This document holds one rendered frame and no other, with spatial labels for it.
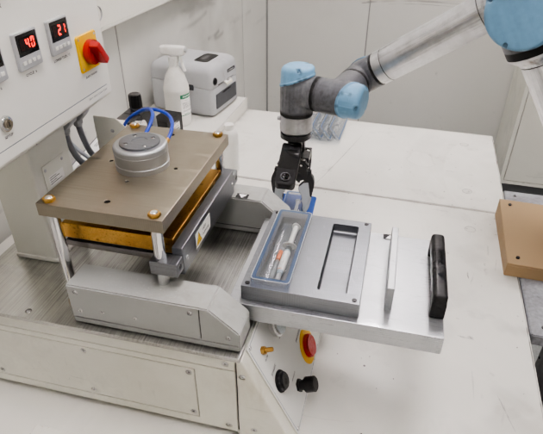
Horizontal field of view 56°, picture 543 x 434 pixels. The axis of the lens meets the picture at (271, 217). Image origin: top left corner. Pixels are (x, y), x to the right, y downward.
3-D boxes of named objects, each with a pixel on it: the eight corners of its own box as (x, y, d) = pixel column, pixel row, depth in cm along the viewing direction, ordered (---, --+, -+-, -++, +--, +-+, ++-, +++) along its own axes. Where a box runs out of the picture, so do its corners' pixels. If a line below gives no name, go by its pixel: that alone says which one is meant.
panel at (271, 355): (296, 436, 79) (245, 350, 71) (327, 304, 103) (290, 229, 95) (308, 435, 78) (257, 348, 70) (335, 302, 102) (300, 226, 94)
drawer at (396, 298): (227, 320, 74) (225, 279, 70) (265, 235, 92) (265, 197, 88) (439, 358, 69) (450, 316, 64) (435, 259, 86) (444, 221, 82)
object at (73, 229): (66, 244, 75) (52, 189, 70) (135, 174, 93) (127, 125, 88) (177, 263, 72) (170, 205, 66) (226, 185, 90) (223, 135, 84)
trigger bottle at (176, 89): (163, 126, 166) (153, 47, 152) (172, 116, 173) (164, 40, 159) (189, 128, 165) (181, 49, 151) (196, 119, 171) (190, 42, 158)
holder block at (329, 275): (240, 298, 73) (240, 284, 71) (273, 221, 89) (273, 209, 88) (358, 318, 70) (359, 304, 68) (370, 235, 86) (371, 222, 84)
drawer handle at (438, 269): (428, 317, 70) (433, 295, 68) (427, 252, 82) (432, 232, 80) (443, 319, 69) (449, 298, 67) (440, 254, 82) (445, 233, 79)
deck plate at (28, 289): (-52, 306, 78) (-54, 301, 78) (74, 192, 106) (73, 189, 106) (239, 363, 69) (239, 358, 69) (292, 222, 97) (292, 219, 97)
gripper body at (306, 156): (312, 169, 129) (315, 124, 123) (307, 185, 122) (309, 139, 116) (282, 165, 131) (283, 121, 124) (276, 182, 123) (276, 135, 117)
